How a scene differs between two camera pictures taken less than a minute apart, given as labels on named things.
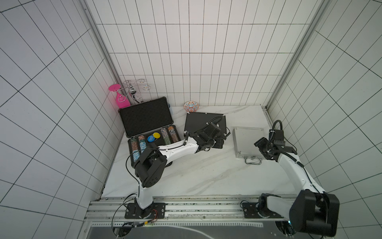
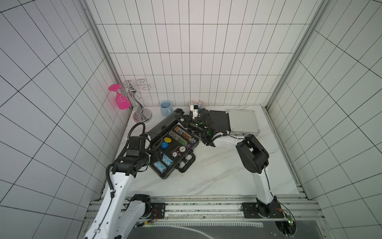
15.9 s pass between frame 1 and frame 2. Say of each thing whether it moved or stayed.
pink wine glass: stayed
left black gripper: moved
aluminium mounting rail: stayed
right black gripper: moved
